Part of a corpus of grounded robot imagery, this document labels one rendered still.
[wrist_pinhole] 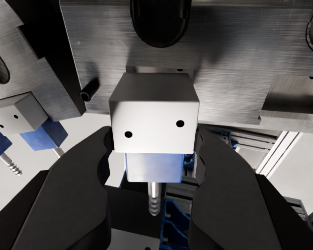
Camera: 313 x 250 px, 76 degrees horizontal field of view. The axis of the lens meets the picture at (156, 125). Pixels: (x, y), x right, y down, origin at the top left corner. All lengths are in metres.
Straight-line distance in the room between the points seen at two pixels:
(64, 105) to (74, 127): 1.32
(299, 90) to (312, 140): 1.32
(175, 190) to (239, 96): 0.40
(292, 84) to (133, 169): 0.15
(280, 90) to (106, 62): 0.15
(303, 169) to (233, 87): 1.56
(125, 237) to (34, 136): 0.19
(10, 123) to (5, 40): 0.09
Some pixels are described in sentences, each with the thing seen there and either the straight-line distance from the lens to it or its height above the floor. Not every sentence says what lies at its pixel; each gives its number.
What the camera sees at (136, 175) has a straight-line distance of 0.16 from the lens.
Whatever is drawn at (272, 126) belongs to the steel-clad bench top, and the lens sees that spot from 0.31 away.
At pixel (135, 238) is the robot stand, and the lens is 0.34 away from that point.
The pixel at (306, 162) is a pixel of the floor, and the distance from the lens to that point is 1.66.
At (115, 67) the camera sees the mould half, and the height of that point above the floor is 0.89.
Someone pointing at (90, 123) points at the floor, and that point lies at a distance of 1.48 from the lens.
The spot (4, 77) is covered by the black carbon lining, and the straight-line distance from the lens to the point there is 0.29.
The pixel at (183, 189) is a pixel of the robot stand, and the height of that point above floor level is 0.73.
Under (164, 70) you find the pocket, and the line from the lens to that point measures 0.19.
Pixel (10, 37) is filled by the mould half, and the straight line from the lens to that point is 0.25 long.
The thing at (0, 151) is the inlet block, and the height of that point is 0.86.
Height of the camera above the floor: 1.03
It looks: 51 degrees down
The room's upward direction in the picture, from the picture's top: 165 degrees counter-clockwise
